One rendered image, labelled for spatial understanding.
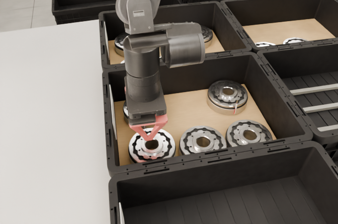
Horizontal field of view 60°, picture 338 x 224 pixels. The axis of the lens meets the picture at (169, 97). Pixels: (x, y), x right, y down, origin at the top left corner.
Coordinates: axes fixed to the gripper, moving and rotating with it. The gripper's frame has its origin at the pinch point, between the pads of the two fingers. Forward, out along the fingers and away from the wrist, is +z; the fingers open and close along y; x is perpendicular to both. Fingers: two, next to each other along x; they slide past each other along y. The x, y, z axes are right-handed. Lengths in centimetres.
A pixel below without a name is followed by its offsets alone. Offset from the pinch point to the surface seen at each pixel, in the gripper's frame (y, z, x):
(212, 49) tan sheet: 37.0, 9.3, -26.2
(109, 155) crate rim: -6.2, -0.1, 7.6
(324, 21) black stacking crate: 44, 7, -70
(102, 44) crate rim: 30.9, -0.2, 8.0
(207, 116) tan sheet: 8.7, 9.6, -16.3
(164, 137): 1.4, 6.6, -3.9
